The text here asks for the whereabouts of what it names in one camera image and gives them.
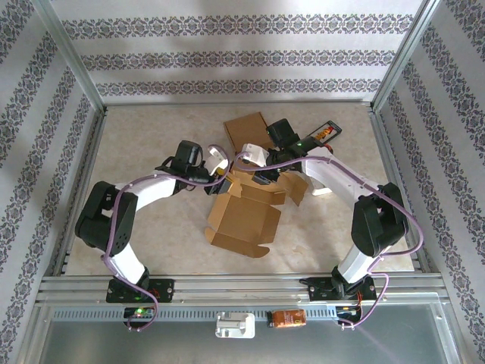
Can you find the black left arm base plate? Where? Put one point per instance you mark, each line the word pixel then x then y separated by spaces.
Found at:
pixel 163 290

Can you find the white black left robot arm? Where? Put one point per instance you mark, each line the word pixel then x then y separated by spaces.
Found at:
pixel 106 216

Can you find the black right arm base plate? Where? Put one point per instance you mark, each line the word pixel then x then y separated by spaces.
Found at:
pixel 320 290

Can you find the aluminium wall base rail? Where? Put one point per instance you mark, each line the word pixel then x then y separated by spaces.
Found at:
pixel 235 103

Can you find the small green-lit circuit board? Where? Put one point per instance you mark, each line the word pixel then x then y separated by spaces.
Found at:
pixel 139 312

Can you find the black parallel charging board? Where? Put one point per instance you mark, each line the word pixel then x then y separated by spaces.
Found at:
pixel 326 130

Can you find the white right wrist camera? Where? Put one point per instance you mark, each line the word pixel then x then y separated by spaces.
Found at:
pixel 255 153

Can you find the brown cardboard mailer box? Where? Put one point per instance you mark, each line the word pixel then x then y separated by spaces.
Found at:
pixel 244 129
pixel 242 223

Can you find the orange battery pack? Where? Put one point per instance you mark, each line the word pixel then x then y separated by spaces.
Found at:
pixel 286 317

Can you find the aluminium side rail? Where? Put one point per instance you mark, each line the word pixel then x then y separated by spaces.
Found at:
pixel 97 120
pixel 388 151

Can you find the aluminium mounting rail beam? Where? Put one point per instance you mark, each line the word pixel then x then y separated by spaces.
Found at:
pixel 242 288

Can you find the white plastic bracket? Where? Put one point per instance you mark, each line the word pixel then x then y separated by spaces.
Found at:
pixel 235 326

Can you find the grey metal sheet panel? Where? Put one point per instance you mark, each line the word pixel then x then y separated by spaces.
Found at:
pixel 303 347

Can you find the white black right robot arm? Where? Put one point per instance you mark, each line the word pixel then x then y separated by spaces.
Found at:
pixel 379 223

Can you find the aluminium corner post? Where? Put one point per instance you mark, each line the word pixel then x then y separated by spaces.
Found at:
pixel 407 49
pixel 69 49

